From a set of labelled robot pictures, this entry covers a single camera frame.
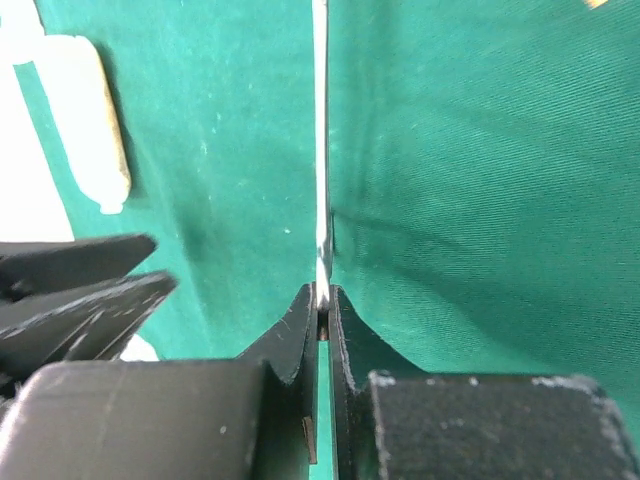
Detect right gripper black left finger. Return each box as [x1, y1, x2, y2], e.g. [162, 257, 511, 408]
[1, 284, 318, 479]

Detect white gauze pad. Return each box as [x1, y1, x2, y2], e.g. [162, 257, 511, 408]
[119, 334, 159, 362]

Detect green surgical drape cloth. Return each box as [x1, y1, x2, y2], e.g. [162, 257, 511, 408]
[14, 0, 640, 480]

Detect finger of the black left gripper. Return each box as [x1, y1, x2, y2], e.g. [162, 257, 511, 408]
[1, 271, 176, 380]
[1, 234, 156, 300]

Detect orange adhesive bandage strip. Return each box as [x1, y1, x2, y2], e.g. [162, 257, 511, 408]
[584, 0, 608, 9]

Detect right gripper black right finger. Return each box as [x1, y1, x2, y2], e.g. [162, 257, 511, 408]
[328, 287, 639, 479]

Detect steel hemostat forceps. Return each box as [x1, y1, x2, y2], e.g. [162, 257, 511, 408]
[311, 0, 333, 312]

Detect beige packaged dressing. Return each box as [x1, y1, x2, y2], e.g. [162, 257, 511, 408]
[26, 35, 132, 215]

